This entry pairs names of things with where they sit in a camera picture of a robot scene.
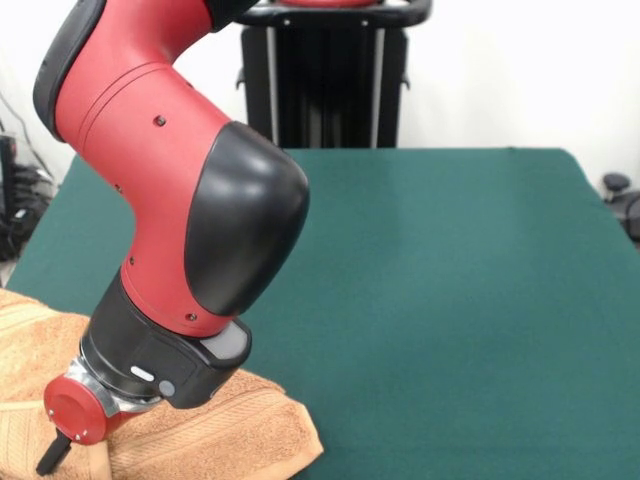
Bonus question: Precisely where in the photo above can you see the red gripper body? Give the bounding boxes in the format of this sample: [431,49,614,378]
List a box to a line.
[43,375,161,447]

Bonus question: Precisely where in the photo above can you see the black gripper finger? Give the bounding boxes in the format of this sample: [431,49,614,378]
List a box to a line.
[36,430,73,476]

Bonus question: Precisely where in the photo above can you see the dark green table cloth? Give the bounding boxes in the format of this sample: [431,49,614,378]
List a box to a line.
[0,147,640,480]

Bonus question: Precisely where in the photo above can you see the grey chair base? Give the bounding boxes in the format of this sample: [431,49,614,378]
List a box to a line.
[601,171,640,249]

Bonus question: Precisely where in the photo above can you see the tan terry towel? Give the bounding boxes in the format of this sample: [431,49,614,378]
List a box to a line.
[0,287,325,480]

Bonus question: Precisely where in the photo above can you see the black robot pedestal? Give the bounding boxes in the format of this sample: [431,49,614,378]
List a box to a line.
[234,0,432,150]

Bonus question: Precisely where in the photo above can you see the black equipment box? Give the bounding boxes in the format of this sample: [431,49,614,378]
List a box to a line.
[0,133,55,262]

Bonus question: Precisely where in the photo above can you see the thin grey cable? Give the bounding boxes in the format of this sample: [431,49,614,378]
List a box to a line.
[0,92,57,182]

